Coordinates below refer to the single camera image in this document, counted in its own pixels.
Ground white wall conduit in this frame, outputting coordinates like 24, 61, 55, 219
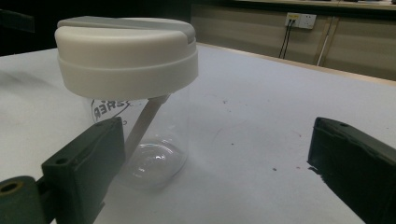
317, 17, 340, 66

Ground black power cable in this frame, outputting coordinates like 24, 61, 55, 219
282, 20, 295, 60
278, 20, 292, 59

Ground clear plastic cup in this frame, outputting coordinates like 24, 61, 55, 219
90, 85, 191, 190

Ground white wall socket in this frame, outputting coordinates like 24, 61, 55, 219
284, 12, 318, 31

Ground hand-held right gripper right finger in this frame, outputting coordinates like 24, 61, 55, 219
307, 116, 396, 224

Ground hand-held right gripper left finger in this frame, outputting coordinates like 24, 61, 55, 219
41, 116, 127, 224

